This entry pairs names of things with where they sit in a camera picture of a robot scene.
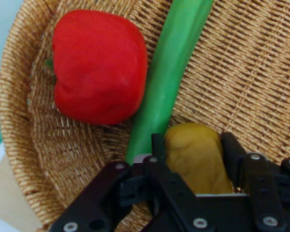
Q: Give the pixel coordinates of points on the yellow-brown potato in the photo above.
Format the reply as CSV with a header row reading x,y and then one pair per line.
x,y
195,154

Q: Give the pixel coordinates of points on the light green long vegetable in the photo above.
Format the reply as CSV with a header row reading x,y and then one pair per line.
x,y
166,72

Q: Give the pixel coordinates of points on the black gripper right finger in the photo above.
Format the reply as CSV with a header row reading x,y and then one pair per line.
x,y
263,193

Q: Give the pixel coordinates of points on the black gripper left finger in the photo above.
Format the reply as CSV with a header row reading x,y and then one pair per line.
x,y
106,193

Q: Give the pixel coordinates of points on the woven wicker basket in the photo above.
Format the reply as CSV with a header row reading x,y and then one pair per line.
x,y
244,84

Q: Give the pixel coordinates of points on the red bell pepper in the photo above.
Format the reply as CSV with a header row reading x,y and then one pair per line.
x,y
99,67

